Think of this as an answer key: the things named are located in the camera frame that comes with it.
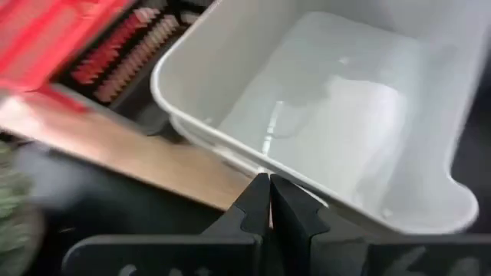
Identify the black slotted plastic basket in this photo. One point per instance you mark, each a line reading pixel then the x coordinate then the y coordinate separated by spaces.
pixel 149 84

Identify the red slotted plastic basket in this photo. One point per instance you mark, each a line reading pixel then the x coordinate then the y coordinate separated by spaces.
pixel 38 38

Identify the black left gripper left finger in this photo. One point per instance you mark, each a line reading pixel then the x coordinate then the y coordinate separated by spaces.
pixel 172 257

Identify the green succulent in grey pot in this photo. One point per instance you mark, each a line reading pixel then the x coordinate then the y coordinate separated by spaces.
pixel 11 191

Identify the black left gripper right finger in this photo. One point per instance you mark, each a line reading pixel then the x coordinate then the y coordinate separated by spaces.
pixel 345 257

